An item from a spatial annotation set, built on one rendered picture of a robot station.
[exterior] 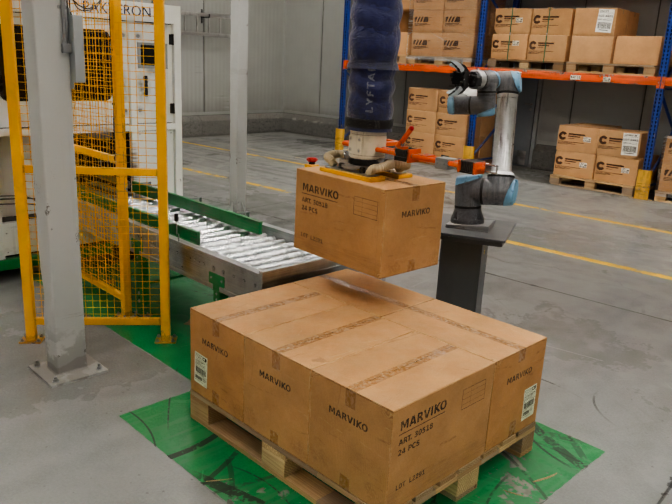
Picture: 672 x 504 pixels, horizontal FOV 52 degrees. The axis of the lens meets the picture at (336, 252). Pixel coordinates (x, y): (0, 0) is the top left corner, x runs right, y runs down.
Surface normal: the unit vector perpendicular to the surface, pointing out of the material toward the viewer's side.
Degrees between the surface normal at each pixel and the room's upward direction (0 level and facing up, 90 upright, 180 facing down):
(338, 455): 90
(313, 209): 90
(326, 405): 90
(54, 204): 89
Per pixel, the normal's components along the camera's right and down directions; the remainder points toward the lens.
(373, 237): -0.74, 0.15
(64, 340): 0.70, 0.23
